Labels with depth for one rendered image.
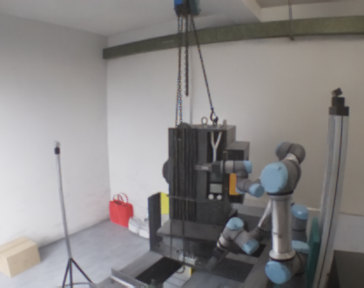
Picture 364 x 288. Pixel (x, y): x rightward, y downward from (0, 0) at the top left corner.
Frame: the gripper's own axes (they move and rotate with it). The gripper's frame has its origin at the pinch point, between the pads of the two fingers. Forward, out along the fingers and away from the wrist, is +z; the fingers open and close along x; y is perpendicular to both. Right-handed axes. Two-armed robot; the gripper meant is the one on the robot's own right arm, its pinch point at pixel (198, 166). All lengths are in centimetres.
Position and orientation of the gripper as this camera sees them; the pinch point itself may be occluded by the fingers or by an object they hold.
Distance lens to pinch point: 160.6
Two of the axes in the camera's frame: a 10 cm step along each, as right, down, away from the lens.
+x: 2.4, -1.0, 9.6
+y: 0.2, 10.0, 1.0
